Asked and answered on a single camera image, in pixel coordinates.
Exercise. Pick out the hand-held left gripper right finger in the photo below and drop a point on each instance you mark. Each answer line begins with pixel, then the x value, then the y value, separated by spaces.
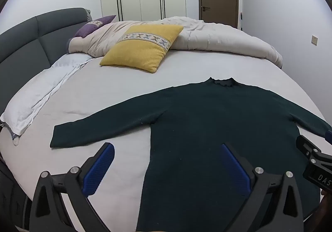
pixel 233 167

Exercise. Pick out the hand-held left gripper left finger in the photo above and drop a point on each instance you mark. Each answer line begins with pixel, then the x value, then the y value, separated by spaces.
pixel 101 167

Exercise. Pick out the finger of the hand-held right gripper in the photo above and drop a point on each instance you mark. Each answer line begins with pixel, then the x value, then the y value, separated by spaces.
pixel 311 149
pixel 329 136

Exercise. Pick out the dark green knit sweater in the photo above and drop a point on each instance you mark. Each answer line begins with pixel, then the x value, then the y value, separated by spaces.
pixel 207 130

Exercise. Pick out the white folded towel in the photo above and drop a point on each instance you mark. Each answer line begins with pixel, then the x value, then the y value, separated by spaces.
pixel 44 91

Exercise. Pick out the yellow patterned pillow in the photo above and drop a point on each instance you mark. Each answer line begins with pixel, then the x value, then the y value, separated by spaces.
pixel 140 50

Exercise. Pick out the beige duvet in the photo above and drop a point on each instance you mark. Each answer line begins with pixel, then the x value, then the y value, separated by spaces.
pixel 215 37

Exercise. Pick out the purple patterned pillow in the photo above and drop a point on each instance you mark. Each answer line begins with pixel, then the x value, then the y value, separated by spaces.
pixel 89 28

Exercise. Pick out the thin rod beside door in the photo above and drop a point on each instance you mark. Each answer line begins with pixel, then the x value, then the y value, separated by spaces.
pixel 242 21

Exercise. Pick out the grey upholstered headboard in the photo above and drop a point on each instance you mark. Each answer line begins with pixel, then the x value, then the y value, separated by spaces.
pixel 31 37

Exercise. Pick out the beige wall socket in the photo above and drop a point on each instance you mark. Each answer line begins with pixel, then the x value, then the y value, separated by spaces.
pixel 314 40

